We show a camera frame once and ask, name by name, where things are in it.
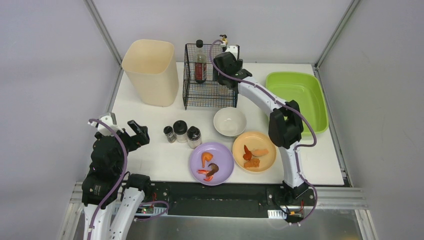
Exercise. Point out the salmon sushi food piece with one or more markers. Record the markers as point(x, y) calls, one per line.
point(257, 153)

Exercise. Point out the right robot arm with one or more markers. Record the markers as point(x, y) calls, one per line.
point(285, 125)

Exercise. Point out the purple plastic plate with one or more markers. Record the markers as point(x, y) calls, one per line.
point(223, 157)

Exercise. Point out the salt shaker black pump lid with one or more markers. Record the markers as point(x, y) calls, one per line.
point(194, 137)

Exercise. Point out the small pepper jar black lid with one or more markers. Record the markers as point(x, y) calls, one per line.
point(170, 134)

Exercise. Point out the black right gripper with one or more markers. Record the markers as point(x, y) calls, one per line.
point(224, 62)

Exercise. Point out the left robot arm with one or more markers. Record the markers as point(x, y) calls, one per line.
point(100, 188)

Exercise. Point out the brown mushroom food piece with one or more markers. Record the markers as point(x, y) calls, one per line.
point(214, 169)

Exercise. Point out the soy sauce bottle red label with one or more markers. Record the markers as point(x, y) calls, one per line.
point(200, 63)

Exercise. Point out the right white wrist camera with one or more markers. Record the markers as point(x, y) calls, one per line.
point(233, 49)

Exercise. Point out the white ceramic bowl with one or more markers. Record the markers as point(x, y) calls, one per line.
point(230, 122)

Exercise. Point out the black wire basket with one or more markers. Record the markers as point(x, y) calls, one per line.
point(208, 93)

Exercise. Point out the fried chicken food piece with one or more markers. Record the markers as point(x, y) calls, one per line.
point(252, 163)

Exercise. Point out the orange plastic plate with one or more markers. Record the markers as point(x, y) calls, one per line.
point(254, 140)

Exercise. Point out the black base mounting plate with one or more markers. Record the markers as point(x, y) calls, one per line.
point(228, 200)

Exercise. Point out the orange shrimp food piece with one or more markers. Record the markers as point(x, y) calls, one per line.
point(206, 157)

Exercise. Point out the clear bottle gold pump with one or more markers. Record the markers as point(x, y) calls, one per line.
point(223, 42)

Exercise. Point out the beige plastic bin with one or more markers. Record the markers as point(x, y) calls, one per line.
point(151, 68)

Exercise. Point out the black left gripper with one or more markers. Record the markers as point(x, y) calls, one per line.
point(133, 137)

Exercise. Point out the aluminium frame rail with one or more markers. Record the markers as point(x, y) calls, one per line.
point(101, 26)

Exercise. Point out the white shaker black spout lid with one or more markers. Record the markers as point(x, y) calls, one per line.
point(180, 129)

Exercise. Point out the green plastic tub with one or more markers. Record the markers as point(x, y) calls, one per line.
point(306, 90)

